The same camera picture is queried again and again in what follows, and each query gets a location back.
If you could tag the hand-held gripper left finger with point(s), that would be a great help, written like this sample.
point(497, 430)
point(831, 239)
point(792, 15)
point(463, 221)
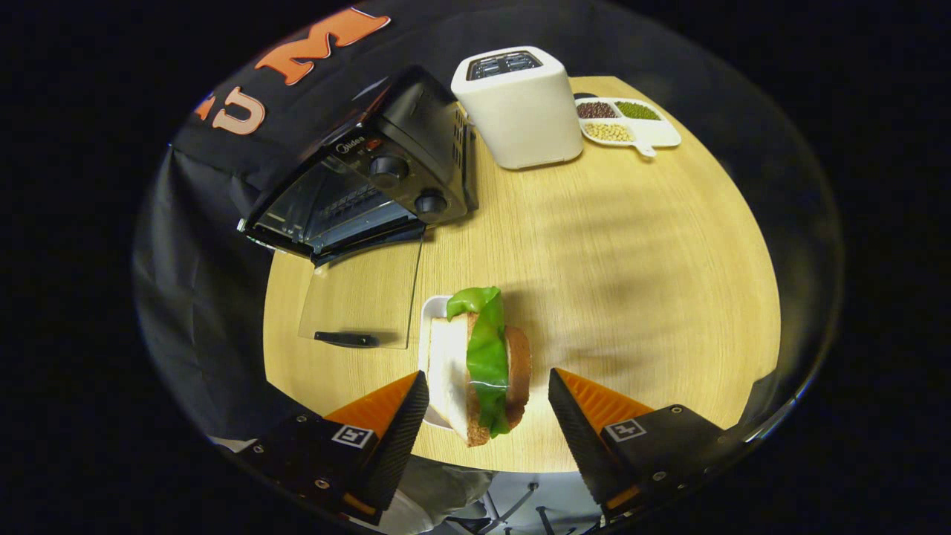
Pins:
point(401, 438)

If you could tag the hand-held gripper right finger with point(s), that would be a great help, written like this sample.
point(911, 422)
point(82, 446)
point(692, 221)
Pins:
point(576, 435)

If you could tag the sandwich with green lettuce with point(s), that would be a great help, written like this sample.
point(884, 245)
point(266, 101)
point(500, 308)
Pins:
point(487, 357)

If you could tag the black toaster oven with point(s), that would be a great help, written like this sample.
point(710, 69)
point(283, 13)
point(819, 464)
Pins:
point(416, 119)

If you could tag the white bread toaster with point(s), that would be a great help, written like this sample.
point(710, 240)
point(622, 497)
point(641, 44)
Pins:
point(520, 111)

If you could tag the metal chair base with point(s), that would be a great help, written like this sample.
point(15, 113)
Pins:
point(513, 509)

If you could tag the white rectangular plate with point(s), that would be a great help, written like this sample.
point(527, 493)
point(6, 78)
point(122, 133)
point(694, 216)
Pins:
point(432, 308)

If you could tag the white divided dish with beans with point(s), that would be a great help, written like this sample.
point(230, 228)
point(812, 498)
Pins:
point(654, 132)

